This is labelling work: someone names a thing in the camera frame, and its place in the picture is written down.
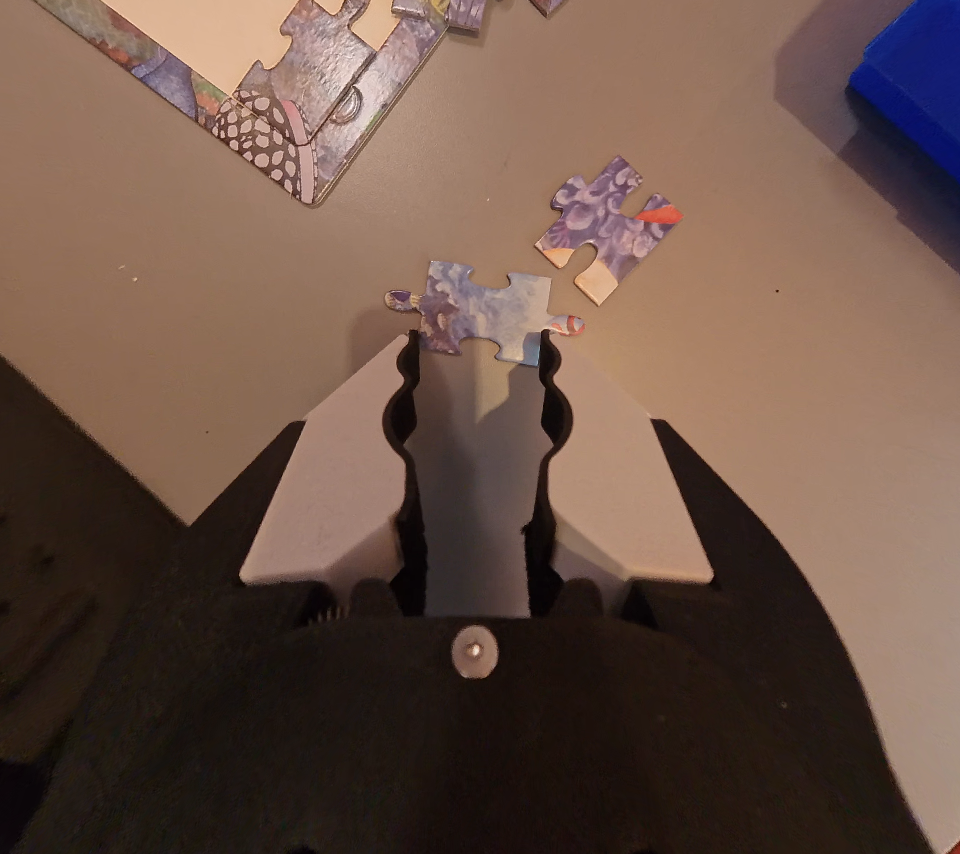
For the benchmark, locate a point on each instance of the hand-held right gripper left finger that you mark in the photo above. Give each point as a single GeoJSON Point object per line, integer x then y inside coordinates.
{"type": "Point", "coordinates": [330, 494]}

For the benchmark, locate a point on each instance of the blue plastic bin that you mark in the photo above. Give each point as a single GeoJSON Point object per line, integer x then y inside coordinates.
{"type": "Point", "coordinates": [915, 66]}

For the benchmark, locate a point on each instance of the light blue fish tab piece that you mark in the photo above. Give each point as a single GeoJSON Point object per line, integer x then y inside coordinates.
{"type": "Point", "coordinates": [487, 314]}

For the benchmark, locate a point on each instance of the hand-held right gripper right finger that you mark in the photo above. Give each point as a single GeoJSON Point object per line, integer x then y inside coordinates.
{"type": "Point", "coordinates": [622, 494]}

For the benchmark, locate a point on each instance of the lavender coral orange puzzle piece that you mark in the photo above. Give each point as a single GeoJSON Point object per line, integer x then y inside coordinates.
{"type": "Point", "coordinates": [607, 224]}

